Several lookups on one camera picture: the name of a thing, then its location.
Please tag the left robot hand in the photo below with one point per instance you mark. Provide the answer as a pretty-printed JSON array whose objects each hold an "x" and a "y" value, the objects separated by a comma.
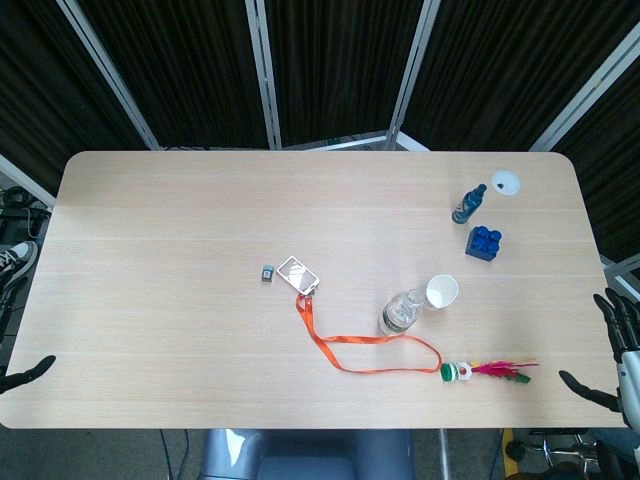
[{"x": 27, "y": 372}]

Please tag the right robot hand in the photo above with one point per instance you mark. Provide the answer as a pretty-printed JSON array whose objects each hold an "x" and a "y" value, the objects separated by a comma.
[{"x": 629, "y": 380}]

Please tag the transparent plastic water bottle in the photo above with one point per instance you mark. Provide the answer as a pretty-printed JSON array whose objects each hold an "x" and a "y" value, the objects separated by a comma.
[{"x": 400, "y": 312}]

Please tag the white paper cup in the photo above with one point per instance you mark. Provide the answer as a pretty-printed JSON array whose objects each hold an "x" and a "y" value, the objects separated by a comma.
[{"x": 441, "y": 292}]

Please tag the blue spray bottle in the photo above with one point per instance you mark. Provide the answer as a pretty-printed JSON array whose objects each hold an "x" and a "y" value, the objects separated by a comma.
[{"x": 466, "y": 205}]

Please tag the black and white sneaker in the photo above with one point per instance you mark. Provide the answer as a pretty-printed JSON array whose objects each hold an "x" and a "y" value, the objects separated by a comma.
[{"x": 20, "y": 257}]

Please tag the feather shuttlecock green base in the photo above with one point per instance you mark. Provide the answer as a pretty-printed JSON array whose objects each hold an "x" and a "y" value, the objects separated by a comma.
[{"x": 452, "y": 372}]

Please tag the metal table leg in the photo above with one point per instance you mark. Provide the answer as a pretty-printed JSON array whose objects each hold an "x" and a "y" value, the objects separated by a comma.
[{"x": 444, "y": 455}]

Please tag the blue toy building block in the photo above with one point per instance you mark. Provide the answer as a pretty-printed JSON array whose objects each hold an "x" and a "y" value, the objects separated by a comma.
[{"x": 482, "y": 245}]

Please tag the black fabric partition panel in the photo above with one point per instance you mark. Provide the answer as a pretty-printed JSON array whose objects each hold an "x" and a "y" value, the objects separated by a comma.
[
  {"x": 185, "y": 70},
  {"x": 505, "y": 65},
  {"x": 45, "y": 85},
  {"x": 340, "y": 65},
  {"x": 607, "y": 165}
]

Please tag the white round lid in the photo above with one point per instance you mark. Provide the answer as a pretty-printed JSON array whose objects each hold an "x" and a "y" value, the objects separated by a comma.
[{"x": 507, "y": 182}]

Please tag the clear badge holder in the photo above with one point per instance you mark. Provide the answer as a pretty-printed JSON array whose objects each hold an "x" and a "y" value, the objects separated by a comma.
[{"x": 297, "y": 274}]

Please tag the blue-grey robot torso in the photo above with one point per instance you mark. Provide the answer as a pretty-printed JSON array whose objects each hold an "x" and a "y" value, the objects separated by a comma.
[{"x": 305, "y": 455}]

